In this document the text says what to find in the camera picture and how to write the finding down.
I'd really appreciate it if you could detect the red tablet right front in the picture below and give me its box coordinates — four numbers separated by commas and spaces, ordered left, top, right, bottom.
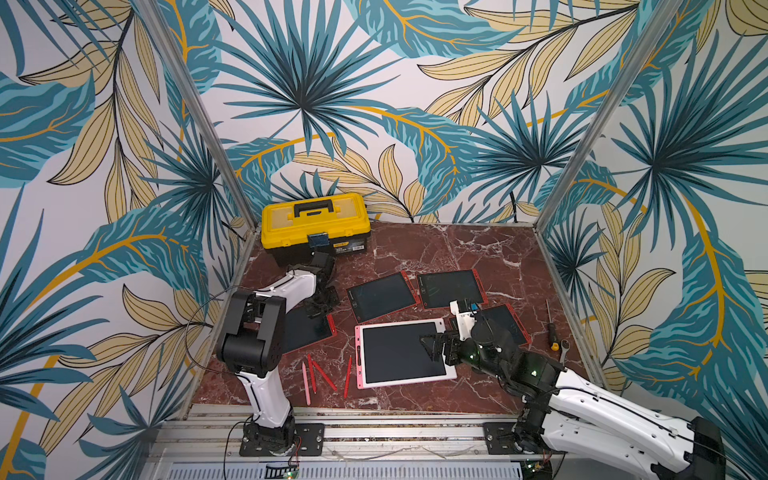
481, 304, 531, 347

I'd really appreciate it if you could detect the large pink writing tablet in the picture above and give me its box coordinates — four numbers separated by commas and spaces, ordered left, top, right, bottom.
355, 318, 457, 389

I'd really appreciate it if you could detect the black yellow screwdriver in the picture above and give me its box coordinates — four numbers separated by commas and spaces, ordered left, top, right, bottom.
545, 300, 560, 352

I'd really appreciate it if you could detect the red tablet right back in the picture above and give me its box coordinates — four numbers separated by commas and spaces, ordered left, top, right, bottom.
417, 269, 487, 309

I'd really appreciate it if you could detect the red tablet far left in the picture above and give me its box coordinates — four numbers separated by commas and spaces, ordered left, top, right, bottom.
282, 308, 336, 354

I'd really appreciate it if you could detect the red stylus angled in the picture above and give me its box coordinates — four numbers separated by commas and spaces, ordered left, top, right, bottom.
311, 360, 338, 392

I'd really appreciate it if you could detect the yellow black toolbox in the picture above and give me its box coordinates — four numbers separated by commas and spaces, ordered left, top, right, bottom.
260, 193, 371, 266

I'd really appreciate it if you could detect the red stylus beside pink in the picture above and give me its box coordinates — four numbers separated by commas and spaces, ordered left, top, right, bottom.
307, 354, 317, 394

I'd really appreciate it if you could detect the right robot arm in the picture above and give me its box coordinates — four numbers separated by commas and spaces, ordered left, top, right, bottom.
420, 322, 726, 479

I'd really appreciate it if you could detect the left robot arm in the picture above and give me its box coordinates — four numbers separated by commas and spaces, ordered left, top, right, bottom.
215, 253, 339, 456

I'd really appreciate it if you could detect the red tablet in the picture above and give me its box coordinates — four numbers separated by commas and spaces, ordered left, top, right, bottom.
481, 304, 531, 347
347, 272, 418, 324
417, 269, 487, 309
282, 308, 336, 354

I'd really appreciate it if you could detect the red tablet centre back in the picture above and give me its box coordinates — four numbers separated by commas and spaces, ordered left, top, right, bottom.
347, 272, 418, 324

